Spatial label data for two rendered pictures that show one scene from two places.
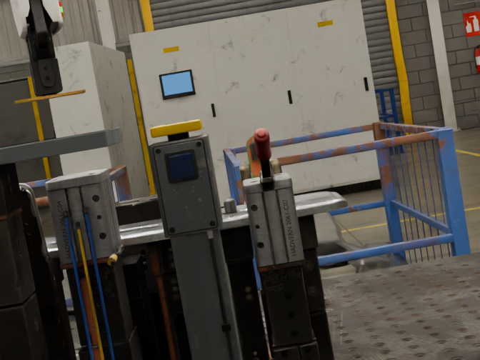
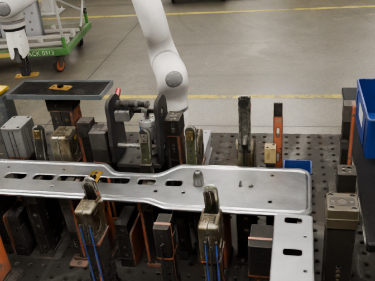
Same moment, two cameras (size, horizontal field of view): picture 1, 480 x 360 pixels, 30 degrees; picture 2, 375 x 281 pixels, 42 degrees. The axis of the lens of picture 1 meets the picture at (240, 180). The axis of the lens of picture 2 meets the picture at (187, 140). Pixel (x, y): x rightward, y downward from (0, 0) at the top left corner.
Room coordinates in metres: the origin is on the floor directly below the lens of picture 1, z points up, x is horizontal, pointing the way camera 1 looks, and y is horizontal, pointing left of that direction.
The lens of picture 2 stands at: (2.60, 1.17, 1.83)
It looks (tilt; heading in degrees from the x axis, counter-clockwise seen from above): 30 degrees down; 194
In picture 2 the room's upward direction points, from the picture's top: 6 degrees counter-clockwise
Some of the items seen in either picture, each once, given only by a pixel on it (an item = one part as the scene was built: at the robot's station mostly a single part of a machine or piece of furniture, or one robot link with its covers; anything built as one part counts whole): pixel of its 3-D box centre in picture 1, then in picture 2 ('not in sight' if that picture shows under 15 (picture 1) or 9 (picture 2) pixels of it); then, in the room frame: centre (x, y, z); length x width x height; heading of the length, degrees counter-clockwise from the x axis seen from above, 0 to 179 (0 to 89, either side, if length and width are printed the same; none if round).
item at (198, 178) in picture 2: not in sight; (198, 179); (1.43, 0.89, 1.02); 0.03 x 0.03 x 0.07
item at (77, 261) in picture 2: not in sight; (78, 216); (1.43, 0.47, 0.84); 0.17 x 0.06 x 0.29; 0
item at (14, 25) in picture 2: not in sight; (13, 23); (1.09, 0.21, 1.41); 0.09 x 0.08 x 0.03; 16
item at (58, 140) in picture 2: not in sight; (72, 178); (1.27, 0.39, 0.89); 0.13 x 0.11 x 0.38; 0
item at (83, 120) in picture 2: not in sight; (95, 166); (1.21, 0.46, 0.90); 0.05 x 0.05 x 0.40; 0
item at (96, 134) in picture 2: not in sight; (110, 173); (1.23, 0.52, 0.89); 0.13 x 0.11 x 0.38; 0
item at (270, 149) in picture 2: not in sight; (270, 194); (1.30, 1.10, 0.88); 0.04 x 0.04 x 0.36; 0
